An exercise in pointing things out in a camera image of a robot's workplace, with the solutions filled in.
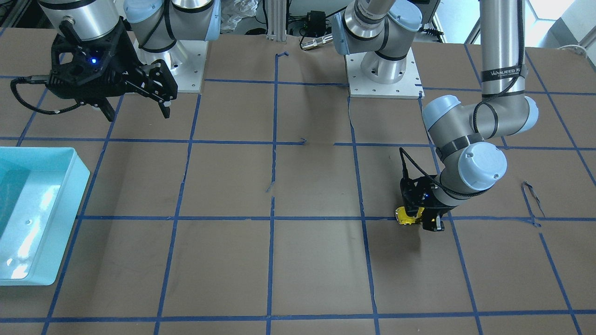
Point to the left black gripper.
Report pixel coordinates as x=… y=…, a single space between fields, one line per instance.
x=436 y=224

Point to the black power adapter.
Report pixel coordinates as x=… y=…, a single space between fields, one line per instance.
x=315 y=24

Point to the aluminium frame post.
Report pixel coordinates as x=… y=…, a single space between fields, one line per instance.
x=277 y=11

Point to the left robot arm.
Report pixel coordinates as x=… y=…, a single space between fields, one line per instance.
x=461 y=133

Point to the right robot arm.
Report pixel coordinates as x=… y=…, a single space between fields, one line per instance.
x=156 y=24

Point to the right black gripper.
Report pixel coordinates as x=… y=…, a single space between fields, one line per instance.
x=124 y=59

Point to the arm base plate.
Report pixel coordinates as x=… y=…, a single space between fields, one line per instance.
x=184 y=70
x=370 y=76

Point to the yellow beetle toy car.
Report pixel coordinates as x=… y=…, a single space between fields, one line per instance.
x=404 y=218

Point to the light blue plastic bin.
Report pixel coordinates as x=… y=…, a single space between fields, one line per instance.
x=41 y=190

